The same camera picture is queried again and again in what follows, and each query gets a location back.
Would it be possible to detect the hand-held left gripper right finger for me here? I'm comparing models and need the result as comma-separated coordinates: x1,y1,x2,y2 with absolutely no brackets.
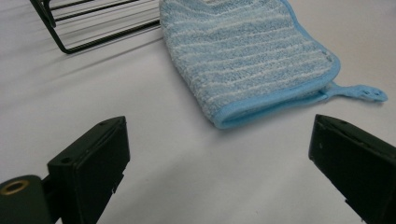
308,114,396,224

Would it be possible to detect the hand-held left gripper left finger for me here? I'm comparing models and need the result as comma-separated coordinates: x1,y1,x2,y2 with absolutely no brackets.
47,116,131,224

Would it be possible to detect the black wire rack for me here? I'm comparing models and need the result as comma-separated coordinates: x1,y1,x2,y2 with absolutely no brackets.
30,0,162,55

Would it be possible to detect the blue striped towel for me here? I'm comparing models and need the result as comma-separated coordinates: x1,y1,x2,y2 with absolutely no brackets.
159,0,389,131

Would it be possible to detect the white table cover sheet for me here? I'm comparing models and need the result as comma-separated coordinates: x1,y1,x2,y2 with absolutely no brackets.
0,0,396,224

